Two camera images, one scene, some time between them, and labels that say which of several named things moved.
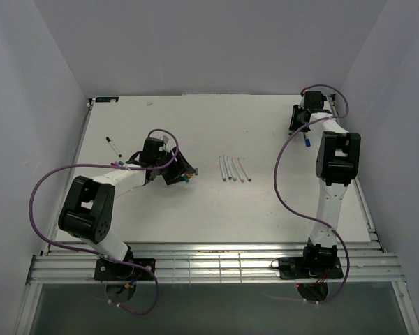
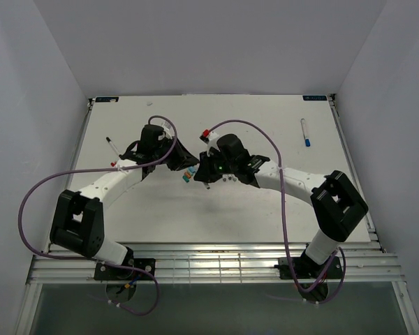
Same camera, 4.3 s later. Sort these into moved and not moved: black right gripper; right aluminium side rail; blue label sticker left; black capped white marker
Moved: black right gripper
Not moved: blue label sticker left; right aluminium side rail; black capped white marker
